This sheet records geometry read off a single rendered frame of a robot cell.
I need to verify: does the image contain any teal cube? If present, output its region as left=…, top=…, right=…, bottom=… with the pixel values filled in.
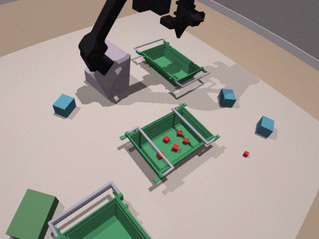
left=256, top=116, right=274, bottom=138
left=52, top=94, right=76, bottom=118
left=218, top=89, right=236, bottom=108

